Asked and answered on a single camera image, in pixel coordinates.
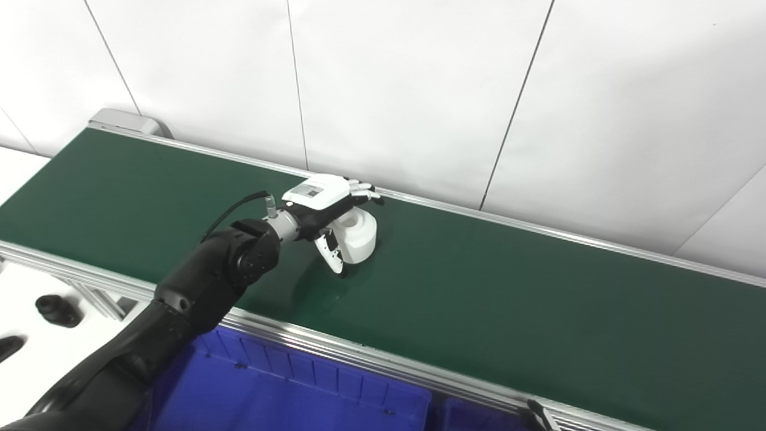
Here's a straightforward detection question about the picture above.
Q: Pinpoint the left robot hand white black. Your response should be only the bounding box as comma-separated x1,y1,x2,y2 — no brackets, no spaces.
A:
281,174,385,278

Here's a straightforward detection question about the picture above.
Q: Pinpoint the grey conveyor end cover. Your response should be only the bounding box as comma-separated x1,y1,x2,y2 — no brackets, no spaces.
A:
88,108,175,140

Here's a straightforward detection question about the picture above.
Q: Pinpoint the white cylindrical part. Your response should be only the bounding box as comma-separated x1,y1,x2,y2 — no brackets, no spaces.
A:
331,207,378,265

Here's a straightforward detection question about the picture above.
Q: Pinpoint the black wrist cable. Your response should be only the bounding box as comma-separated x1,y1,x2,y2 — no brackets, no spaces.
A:
200,190,277,244

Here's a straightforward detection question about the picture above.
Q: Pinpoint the aluminium conveyor support strut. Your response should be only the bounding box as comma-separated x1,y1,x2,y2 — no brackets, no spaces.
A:
60,279,139,322

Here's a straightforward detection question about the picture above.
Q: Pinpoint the blue plastic bin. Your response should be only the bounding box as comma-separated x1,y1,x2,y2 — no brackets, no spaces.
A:
127,325,433,431
431,396,539,431

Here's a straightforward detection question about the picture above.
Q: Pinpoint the black cylindrical part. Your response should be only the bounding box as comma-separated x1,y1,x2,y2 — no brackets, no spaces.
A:
35,294,83,329

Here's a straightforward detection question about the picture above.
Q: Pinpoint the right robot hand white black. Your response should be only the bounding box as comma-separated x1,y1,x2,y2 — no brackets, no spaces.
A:
527,399,563,431

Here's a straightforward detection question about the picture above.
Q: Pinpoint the green conveyor belt aluminium frame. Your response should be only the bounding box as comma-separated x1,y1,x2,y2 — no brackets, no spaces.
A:
0,123,766,431

